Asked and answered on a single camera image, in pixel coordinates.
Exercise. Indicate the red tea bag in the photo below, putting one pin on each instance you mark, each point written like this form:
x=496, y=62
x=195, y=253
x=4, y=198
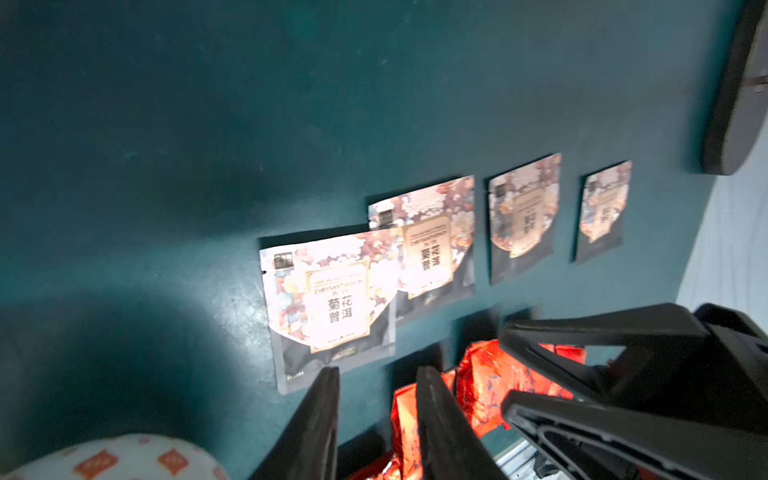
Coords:
x=485, y=375
x=404, y=461

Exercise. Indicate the green table mat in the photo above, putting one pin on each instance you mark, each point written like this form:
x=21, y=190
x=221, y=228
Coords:
x=148, y=146

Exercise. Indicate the floral tea bag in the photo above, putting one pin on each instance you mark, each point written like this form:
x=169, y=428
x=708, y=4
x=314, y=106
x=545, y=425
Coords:
x=603, y=202
x=438, y=227
x=331, y=302
x=523, y=206

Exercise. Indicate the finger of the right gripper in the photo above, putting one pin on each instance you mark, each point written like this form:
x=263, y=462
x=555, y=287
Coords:
x=592, y=441
x=656, y=341

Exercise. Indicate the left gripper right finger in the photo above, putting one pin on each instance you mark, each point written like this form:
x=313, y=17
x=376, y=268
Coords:
x=448, y=445

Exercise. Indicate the green patterned hand fan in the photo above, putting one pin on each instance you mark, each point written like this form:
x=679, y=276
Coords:
x=132, y=456

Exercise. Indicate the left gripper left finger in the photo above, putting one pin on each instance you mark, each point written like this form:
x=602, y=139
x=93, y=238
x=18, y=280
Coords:
x=307, y=448

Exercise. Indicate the copper glass holder stand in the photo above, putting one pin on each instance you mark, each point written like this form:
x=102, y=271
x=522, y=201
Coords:
x=740, y=104

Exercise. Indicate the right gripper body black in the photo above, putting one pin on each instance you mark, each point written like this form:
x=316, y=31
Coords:
x=728, y=377

